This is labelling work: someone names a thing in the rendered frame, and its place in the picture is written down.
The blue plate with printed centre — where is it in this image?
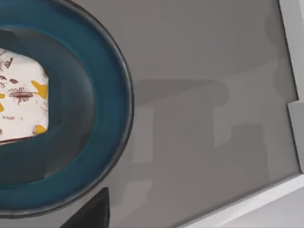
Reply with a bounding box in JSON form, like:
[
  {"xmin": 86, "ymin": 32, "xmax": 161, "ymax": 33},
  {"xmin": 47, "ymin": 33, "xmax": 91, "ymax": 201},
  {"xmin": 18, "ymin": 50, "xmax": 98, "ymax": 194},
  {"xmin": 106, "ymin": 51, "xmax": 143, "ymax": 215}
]
[{"xmin": 0, "ymin": 0, "xmax": 135, "ymax": 219}]

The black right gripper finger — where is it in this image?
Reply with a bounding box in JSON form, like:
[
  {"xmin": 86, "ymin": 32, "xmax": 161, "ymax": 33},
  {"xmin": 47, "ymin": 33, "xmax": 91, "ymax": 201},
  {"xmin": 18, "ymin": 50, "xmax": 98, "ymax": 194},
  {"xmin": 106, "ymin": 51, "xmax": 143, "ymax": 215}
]
[{"xmin": 58, "ymin": 187, "xmax": 111, "ymax": 228}]

